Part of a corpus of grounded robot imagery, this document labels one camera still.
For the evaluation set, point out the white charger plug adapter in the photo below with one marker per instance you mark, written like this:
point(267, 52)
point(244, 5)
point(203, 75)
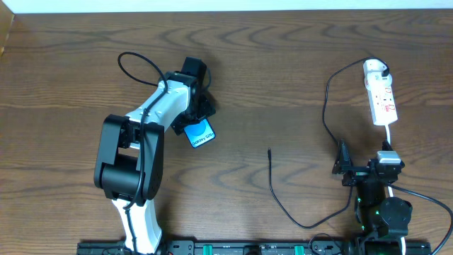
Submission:
point(376, 69)

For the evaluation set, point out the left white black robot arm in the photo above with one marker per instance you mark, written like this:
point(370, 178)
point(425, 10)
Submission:
point(130, 161)

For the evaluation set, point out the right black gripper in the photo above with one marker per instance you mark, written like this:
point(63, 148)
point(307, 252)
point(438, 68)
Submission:
point(360, 170)

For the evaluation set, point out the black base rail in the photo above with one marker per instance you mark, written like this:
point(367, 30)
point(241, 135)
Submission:
point(185, 247)

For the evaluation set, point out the white power strip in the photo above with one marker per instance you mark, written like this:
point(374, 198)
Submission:
point(381, 100)

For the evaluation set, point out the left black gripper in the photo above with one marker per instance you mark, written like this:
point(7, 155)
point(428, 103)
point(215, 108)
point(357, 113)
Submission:
point(191, 122)

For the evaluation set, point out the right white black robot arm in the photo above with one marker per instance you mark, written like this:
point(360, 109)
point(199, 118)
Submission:
point(384, 219)

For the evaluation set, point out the blue Galaxy smartphone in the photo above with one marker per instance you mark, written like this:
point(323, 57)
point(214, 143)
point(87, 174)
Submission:
point(199, 134)

